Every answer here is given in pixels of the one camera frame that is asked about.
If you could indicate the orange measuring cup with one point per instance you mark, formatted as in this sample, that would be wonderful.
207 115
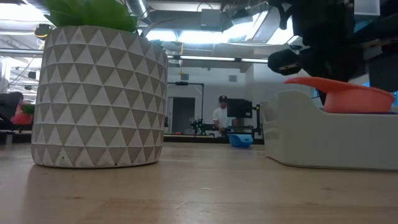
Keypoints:
357 99

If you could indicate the blue measuring cup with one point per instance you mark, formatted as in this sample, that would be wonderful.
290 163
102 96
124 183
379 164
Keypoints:
240 140

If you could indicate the black background robot arm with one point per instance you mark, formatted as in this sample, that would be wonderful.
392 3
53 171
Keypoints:
202 126

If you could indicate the grey plastic basket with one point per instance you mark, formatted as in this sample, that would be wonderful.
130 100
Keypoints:
311 140

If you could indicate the black background monitor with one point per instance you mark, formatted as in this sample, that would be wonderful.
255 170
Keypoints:
238 108

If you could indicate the long ceiling light bar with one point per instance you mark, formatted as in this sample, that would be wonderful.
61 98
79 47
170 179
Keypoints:
205 58

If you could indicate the person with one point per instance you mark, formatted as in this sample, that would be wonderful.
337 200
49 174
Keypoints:
221 116

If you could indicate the grey ceiling box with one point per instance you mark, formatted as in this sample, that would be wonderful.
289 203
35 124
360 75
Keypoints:
211 18

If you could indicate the white geometric plant pot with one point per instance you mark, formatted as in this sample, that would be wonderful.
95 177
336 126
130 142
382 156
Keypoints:
99 99

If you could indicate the green artificial succulent plant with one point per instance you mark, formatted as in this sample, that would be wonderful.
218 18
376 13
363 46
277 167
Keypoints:
93 14

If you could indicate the black round ceiling fixture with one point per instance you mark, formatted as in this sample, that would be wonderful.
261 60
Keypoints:
42 31

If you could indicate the green background plant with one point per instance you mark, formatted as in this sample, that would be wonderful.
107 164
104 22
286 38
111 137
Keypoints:
28 109

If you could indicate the black background stand frame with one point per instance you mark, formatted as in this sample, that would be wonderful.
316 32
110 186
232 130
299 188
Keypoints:
186 83

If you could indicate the silver ceiling duct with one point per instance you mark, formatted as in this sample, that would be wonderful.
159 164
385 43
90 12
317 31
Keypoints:
138 7

